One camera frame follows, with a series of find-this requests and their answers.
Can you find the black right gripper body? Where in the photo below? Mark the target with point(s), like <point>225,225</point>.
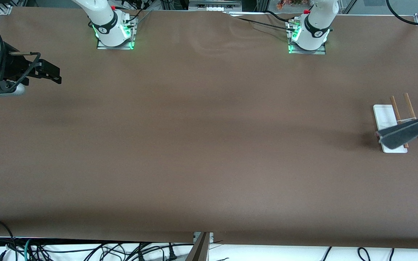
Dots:
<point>12,68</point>

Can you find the pink and grey towel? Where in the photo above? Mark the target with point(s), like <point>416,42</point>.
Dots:
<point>405,132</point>

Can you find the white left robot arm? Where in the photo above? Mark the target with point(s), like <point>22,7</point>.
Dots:
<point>316,25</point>

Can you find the white device behind table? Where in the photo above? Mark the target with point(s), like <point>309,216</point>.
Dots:
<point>214,5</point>

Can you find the brown table cover sheet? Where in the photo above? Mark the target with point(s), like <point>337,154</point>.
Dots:
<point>230,181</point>

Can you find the orange red object behind table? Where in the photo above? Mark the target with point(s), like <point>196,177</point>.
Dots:
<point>292,3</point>

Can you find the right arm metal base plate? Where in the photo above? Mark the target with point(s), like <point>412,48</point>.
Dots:
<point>131,41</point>

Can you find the brown table post with bracket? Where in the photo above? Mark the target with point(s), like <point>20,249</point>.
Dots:
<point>199,248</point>

